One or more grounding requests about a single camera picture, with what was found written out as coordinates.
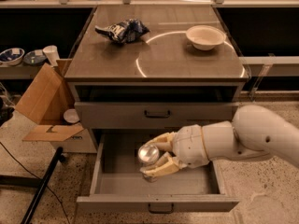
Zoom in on white paper bowl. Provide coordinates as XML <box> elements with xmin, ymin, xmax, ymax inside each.
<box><xmin>186</xmin><ymin>25</ymin><xmax>226</xmax><ymax>50</ymax></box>

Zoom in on grey upper drawer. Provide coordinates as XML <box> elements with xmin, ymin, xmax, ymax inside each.
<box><xmin>75</xmin><ymin>102</ymin><xmax>238</xmax><ymax>129</ymax></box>

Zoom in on small white bowl in box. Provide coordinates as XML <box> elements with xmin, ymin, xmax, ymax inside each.
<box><xmin>64</xmin><ymin>109</ymin><xmax>79</xmax><ymax>124</ymax></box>

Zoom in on silver redbull can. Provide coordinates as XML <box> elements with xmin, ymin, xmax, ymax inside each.
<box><xmin>137</xmin><ymin>145</ymin><xmax>160</xmax><ymax>171</ymax></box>

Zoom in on black floor cable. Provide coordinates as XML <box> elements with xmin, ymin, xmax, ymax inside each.
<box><xmin>0</xmin><ymin>140</ymin><xmax>72</xmax><ymax>224</ymax></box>

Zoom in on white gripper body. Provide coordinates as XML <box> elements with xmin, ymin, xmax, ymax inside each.
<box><xmin>172</xmin><ymin>125</ymin><xmax>209</xmax><ymax>168</ymax></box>

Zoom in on black metal stand leg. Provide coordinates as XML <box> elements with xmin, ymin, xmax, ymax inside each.
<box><xmin>21</xmin><ymin>147</ymin><xmax>63</xmax><ymax>224</ymax></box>

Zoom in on open grey lower drawer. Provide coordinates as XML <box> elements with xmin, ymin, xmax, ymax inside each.
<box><xmin>77</xmin><ymin>130</ymin><xmax>239</xmax><ymax>214</ymax></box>

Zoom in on crumpled blue chip bag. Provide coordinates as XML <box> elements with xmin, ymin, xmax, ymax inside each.
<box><xmin>94</xmin><ymin>19</ymin><xmax>150</xmax><ymax>44</ymax></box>

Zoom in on white paper cup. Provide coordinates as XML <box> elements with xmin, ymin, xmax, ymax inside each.
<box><xmin>43</xmin><ymin>45</ymin><xmax>60</xmax><ymax>66</ymax></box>

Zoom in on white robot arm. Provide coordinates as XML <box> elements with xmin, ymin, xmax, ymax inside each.
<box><xmin>138</xmin><ymin>105</ymin><xmax>299</xmax><ymax>178</ymax></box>

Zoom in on blue patterned bowl left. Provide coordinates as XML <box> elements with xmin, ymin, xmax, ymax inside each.
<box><xmin>0</xmin><ymin>48</ymin><xmax>24</xmax><ymax>66</ymax></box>

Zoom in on open cardboard box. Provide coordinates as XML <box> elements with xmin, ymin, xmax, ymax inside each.
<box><xmin>16</xmin><ymin>63</ymin><xmax>96</xmax><ymax>153</ymax></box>

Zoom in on blue patterned bowl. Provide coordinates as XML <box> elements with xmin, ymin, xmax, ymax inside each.
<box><xmin>23</xmin><ymin>49</ymin><xmax>47</xmax><ymax>66</ymax></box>
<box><xmin>0</xmin><ymin>48</ymin><xmax>24</xmax><ymax>66</ymax></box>

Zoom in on blue patterned bowl right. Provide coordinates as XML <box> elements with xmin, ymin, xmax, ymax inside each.
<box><xmin>23</xmin><ymin>49</ymin><xmax>47</xmax><ymax>66</ymax></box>

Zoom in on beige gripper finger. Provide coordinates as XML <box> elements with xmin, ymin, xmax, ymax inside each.
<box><xmin>139</xmin><ymin>152</ymin><xmax>187</xmax><ymax>177</ymax></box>
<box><xmin>147</xmin><ymin>132</ymin><xmax>175</xmax><ymax>152</ymax></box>

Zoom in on grey drawer cabinet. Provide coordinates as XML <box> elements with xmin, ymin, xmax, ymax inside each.
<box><xmin>65</xmin><ymin>4</ymin><xmax>249</xmax><ymax>140</ymax></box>

